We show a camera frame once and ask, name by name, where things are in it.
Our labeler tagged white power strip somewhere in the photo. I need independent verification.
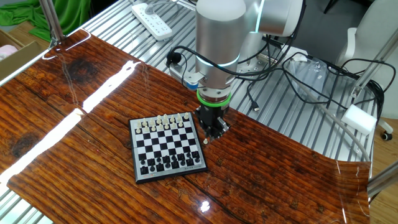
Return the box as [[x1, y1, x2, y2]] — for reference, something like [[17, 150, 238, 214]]
[[131, 2, 174, 42]]

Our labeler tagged silver robot mounting plate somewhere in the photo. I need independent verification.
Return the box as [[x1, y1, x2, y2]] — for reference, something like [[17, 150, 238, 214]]
[[234, 52, 282, 78]]

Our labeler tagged white adapter box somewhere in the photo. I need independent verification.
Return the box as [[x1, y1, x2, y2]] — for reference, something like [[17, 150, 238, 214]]
[[341, 104, 378, 136]]

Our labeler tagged white office chair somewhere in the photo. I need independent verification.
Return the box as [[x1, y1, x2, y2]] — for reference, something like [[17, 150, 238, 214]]
[[335, 0, 398, 141]]

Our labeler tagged aluminium frame post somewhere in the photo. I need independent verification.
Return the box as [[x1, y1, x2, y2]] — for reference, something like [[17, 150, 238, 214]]
[[366, 161, 398, 197], [350, 30, 398, 100], [39, 0, 67, 48]]

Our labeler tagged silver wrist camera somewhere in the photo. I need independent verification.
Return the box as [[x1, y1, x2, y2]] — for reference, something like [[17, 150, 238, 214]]
[[169, 61, 206, 91]]

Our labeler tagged black cable bundle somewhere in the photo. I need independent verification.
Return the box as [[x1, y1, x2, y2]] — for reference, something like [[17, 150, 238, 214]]
[[281, 51, 397, 125]]

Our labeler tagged black white chessboard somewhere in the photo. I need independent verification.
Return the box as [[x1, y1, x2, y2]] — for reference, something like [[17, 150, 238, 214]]
[[128, 111, 209, 185]]

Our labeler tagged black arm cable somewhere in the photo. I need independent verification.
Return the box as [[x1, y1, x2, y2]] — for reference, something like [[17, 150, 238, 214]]
[[165, 45, 307, 86]]

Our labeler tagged brown cardboard box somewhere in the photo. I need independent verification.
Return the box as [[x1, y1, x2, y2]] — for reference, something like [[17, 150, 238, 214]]
[[0, 29, 44, 81]]

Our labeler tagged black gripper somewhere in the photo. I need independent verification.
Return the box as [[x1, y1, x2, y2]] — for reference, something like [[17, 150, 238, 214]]
[[195, 105, 231, 142]]

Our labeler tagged aluminium frame rail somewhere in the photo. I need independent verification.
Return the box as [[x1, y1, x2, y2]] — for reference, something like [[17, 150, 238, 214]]
[[0, 45, 60, 88]]

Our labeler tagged black usb cable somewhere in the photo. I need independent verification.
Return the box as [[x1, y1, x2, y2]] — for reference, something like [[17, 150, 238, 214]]
[[245, 79, 261, 112]]

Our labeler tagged pink cloth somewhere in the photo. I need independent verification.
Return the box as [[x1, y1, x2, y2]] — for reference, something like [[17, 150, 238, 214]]
[[0, 44, 19, 62]]

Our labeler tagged green flange ring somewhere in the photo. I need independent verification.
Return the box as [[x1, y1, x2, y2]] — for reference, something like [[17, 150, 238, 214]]
[[196, 89, 233, 108]]

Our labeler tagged grey hose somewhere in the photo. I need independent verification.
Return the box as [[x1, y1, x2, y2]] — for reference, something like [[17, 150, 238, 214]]
[[290, 79, 373, 162]]

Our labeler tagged clear plastic bag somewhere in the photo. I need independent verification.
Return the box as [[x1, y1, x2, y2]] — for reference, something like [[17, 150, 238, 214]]
[[284, 52, 336, 94]]

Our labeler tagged green cloth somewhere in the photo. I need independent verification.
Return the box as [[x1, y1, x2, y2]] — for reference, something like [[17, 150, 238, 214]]
[[0, 0, 93, 43]]

